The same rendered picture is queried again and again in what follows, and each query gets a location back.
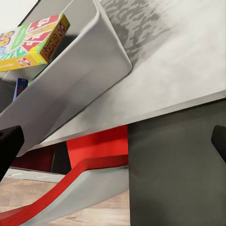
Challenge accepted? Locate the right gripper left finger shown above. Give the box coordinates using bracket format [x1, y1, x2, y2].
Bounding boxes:
[0, 125, 24, 181]

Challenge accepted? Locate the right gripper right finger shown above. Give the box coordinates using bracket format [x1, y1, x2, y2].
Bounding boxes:
[211, 125, 226, 163]

